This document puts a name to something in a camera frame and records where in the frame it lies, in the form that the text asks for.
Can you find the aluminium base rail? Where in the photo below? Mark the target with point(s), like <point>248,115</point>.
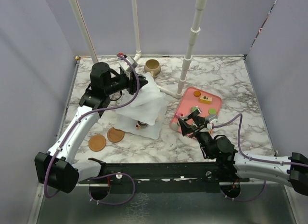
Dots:
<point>168,175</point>

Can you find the white pvc frame middle pole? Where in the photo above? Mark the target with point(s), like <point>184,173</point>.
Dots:
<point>136,30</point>

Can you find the wooden coaster near edge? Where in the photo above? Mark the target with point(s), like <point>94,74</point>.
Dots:
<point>97,143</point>

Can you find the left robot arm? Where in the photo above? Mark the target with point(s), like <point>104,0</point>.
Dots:
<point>93,103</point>

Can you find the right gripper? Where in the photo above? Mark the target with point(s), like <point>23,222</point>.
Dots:
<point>187,128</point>

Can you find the pink cake slice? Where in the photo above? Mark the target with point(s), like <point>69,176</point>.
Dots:
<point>179,115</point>

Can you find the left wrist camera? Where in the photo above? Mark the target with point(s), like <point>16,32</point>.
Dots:
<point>126,62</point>

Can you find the white pvc frame left pole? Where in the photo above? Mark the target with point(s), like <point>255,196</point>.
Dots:
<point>83,28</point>

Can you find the orange cookie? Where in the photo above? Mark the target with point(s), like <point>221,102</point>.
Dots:
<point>196,93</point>

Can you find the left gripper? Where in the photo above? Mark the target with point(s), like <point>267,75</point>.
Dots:
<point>132,81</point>

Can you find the white tiered serving stand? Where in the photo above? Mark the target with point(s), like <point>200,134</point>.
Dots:
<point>146,107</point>

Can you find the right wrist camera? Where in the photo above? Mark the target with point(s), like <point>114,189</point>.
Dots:
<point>211,120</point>

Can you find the green round pastry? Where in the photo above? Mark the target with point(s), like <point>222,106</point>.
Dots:
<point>212,111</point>

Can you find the chocolate swiss roll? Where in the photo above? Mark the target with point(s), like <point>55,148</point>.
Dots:
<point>141,125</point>

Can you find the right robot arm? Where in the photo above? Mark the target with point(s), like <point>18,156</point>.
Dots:
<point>232,162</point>

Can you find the beige ceramic cup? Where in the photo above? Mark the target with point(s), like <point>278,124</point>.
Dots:
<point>153,67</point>

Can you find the pink serving tray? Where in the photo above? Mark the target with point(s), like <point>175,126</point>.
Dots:
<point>189,100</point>

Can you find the wooden coaster near stand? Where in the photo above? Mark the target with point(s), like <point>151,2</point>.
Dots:
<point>115,135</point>

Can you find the white pvc frame right pole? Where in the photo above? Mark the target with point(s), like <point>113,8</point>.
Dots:
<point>193,35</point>

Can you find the yellow sponge cake slice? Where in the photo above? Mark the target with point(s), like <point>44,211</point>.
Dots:
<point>205,99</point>

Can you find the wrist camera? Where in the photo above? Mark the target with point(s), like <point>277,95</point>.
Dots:
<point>126,62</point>
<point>211,120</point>

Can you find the white pvc frame pole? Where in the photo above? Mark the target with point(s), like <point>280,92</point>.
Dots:
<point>136,30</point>
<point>83,28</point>
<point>193,35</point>

